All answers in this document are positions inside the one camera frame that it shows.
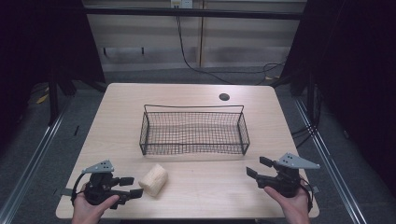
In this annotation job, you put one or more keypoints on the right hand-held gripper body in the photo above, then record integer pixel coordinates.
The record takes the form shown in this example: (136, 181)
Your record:
(288, 182)

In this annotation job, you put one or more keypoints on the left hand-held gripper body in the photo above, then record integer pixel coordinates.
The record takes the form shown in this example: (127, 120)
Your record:
(99, 183)

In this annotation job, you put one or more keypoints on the person's right hand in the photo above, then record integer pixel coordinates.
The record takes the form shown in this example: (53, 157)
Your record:
(295, 208)

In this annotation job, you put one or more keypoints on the person's left hand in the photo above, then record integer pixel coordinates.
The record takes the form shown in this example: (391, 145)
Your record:
(87, 213)

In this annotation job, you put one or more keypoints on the black round table grommet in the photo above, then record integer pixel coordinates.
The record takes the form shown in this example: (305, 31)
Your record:
(224, 96)

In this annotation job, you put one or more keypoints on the yellow floor tape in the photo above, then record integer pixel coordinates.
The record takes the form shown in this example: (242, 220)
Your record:
(42, 99)

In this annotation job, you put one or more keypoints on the dark curtain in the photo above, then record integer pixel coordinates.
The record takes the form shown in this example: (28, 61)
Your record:
(37, 40)
(358, 62)

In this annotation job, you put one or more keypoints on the metal floor rail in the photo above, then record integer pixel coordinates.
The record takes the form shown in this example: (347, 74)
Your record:
(34, 158)
(330, 165)

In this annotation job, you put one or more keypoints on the black stand post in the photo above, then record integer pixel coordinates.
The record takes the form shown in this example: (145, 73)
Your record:
(53, 102)

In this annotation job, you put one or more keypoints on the black horizontal frame bar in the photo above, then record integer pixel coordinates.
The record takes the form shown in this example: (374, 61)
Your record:
(186, 13)

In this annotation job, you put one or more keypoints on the white wall socket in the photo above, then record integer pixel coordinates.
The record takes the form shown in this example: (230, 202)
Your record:
(182, 3)

